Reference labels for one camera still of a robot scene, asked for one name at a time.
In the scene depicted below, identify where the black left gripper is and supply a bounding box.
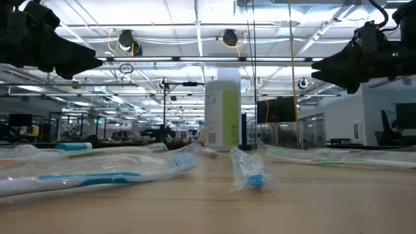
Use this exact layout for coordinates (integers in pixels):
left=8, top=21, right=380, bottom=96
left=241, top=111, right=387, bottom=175
left=0, top=12, right=103, bottom=81

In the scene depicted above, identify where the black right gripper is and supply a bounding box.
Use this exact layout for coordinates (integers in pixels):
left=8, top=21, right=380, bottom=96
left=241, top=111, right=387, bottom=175
left=311, top=38, right=416, bottom=95

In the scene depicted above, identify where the clear acrylic organizer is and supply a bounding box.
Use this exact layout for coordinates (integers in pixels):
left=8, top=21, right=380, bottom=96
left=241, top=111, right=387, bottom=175
left=258, top=112, right=326, bottom=151

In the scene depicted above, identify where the blue mouthwash bottle white cap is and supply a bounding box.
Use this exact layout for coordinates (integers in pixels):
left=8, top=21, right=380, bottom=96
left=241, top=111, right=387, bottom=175
left=53, top=142, right=94, bottom=152

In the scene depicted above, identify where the green toothbrush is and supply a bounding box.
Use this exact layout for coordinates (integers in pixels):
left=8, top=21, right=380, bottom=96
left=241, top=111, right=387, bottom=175
left=63, top=142, right=170, bottom=161
left=265, top=145, right=416, bottom=170

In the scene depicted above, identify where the blue toothbrush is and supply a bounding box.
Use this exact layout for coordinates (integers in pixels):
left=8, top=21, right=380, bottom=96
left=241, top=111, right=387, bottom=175
left=229, top=146, right=277, bottom=193
left=0, top=151, right=200, bottom=199

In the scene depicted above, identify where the white wipes canister green label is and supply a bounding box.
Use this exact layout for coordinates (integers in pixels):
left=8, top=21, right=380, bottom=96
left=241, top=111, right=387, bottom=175
left=204, top=79, right=242, bottom=153

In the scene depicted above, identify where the black office chair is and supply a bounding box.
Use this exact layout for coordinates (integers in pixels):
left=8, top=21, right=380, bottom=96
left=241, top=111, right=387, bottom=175
left=373, top=109, right=396, bottom=146

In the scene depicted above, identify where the black desk monitor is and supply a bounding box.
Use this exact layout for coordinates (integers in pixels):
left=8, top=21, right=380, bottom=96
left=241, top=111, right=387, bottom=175
left=395, top=103, right=416, bottom=130
left=8, top=113, right=33, bottom=127

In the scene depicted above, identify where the person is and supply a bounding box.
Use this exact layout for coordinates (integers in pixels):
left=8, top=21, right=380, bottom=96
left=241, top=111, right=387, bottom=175
left=388, top=119, right=407, bottom=146

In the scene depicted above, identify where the white building pillar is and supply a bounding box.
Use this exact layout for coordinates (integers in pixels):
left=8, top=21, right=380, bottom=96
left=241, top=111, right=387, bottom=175
left=216, top=66, right=242, bottom=82

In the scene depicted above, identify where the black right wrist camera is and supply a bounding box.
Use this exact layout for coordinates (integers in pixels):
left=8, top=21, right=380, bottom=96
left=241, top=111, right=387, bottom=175
left=353, top=21, right=389, bottom=55

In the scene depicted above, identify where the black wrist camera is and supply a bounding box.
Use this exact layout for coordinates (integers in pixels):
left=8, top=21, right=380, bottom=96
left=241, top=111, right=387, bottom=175
left=24, top=0, right=61, bottom=31
left=353, top=21, right=389, bottom=55

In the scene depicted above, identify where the black hanging cable loop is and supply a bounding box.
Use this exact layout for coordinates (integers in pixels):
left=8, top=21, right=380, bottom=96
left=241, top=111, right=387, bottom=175
left=118, top=62, right=135, bottom=75

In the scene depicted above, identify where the yellow hanging cable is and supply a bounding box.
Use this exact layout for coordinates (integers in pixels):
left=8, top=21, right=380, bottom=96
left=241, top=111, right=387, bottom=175
left=287, top=0, right=300, bottom=124

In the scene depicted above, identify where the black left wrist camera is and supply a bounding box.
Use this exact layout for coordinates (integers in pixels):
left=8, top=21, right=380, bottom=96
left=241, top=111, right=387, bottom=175
left=24, top=0, right=61, bottom=31

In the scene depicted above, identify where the black ceiling cable reel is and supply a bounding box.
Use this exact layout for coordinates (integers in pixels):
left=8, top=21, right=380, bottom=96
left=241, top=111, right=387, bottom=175
left=222, top=28, right=239, bottom=47
left=117, top=29, right=144, bottom=57

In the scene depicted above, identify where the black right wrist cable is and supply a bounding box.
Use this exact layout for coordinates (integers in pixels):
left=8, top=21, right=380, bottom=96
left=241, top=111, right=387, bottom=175
left=368, top=0, right=400, bottom=33

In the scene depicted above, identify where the black wall monitor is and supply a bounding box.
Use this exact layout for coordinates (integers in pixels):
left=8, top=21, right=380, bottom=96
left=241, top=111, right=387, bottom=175
left=256, top=96, right=298, bottom=124

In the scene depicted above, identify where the black aluminium table frame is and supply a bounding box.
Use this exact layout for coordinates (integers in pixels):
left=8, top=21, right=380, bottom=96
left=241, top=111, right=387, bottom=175
left=0, top=139, right=416, bottom=152

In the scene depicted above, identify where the black camera stand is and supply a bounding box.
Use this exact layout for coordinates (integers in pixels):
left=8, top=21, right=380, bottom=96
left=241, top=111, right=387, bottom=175
left=158, top=77, right=206, bottom=146

